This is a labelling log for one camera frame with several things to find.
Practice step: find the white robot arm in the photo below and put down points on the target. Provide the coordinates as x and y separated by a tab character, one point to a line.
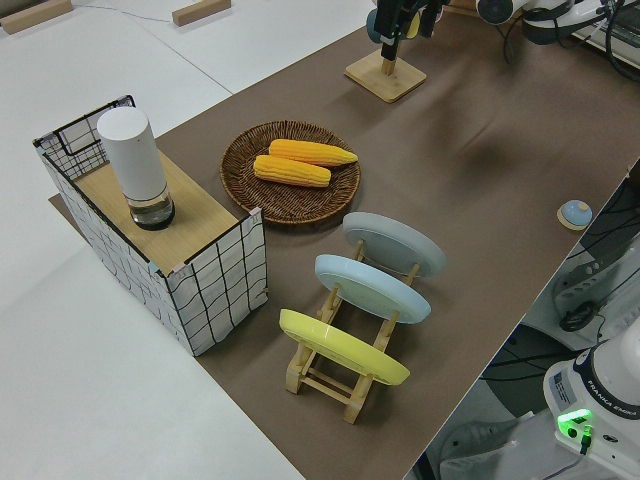
545	27
600	380

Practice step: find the wooden drawer cabinet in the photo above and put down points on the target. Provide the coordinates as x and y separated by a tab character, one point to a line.
460	7

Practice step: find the brown wicker basket tray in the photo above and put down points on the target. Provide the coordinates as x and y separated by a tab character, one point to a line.
290	202

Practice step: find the grey plate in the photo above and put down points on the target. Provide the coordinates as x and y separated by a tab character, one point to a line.
390	240

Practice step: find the light blue plate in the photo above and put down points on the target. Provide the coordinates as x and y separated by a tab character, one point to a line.
370	290

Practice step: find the yellow corn cob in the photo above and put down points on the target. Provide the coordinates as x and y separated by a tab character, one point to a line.
290	171
310	151

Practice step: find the yellow plate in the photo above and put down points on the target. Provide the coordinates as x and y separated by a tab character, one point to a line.
340	346

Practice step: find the white grid-pattern shelf box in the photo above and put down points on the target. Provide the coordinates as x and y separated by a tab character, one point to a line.
220	295

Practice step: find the wooden plate rack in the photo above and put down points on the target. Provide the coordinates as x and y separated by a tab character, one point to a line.
320	384

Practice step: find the wooden mug stand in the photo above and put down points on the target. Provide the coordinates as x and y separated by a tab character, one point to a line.
385	86

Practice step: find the brown table mat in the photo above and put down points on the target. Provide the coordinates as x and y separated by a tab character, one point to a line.
475	150

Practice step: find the white cylindrical grinder bottle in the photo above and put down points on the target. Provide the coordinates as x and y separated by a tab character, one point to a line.
132	155

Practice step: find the blue mug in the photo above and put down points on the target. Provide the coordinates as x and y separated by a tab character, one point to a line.
371	27

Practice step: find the yellow mug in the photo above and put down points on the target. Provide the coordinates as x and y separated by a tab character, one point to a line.
413	27

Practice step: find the grey plastic object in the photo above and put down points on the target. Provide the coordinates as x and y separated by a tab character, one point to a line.
475	440

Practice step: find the blue dome call bell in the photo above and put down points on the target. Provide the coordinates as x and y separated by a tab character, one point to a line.
575	214

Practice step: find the short wooden block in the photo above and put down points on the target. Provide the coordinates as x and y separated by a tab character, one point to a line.
200	12

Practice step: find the white power strip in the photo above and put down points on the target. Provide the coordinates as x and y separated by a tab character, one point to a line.
580	290

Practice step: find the long wooden block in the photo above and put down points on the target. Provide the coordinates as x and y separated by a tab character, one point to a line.
35	15

